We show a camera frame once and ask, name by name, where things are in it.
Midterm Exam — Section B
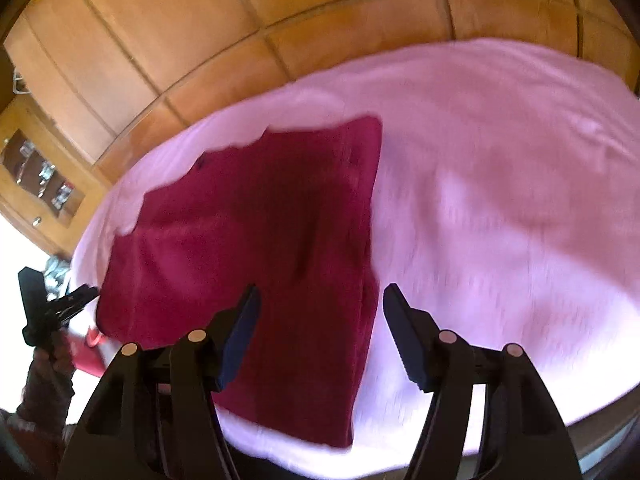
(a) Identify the red plastic object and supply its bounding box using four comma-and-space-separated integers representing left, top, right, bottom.
67, 327, 108, 377

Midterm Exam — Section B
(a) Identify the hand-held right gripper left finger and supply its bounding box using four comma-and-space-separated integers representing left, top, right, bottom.
60, 284, 262, 480

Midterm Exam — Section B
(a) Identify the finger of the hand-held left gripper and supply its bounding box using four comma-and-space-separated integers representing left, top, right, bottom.
18, 267, 47, 316
47, 284, 101, 321

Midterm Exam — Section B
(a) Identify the person's left forearm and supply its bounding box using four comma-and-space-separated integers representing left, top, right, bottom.
15, 360, 76, 426

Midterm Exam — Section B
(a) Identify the wooden wardrobe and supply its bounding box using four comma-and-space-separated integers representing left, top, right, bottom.
2, 0, 640, 186

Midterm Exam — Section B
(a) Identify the pink bed sheet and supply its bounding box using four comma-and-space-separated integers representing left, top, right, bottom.
70, 37, 640, 466

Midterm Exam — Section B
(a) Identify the wooden shelf cabinet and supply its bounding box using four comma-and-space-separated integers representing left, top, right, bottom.
0, 95, 113, 256

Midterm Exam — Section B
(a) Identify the person's left hand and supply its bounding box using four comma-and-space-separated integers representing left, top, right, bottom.
34, 332, 76, 376

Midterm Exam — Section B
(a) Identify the dark red garment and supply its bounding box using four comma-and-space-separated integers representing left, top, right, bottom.
95, 115, 383, 450

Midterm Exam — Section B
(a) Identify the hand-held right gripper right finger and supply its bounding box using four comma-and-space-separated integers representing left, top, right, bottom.
382, 284, 583, 480

